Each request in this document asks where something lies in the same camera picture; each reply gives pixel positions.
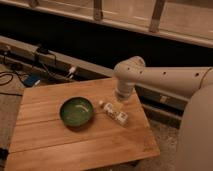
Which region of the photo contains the white plastic bottle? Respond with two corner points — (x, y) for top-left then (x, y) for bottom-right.
(98, 100), (128, 126)

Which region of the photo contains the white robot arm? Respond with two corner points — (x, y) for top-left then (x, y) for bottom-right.
(114, 56), (213, 171)

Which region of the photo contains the green ceramic bowl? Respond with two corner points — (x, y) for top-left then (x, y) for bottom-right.
(59, 97), (94, 127)

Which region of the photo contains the white plug connector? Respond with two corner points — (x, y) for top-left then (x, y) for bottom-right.
(67, 66), (77, 79)

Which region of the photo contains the wooden table board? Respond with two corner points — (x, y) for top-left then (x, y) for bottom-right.
(5, 78), (160, 171)

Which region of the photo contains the black clamp device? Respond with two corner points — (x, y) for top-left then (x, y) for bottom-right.
(36, 45), (56, 65)

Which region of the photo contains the blue box on floor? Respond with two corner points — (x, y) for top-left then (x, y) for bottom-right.
(23, 75), (40, 87)

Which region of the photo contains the grey metal rail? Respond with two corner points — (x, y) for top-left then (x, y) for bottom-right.
(0, 36), (189, 110)

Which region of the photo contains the black cable on floor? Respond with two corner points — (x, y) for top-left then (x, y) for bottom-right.
(0, 71), (26, 88)

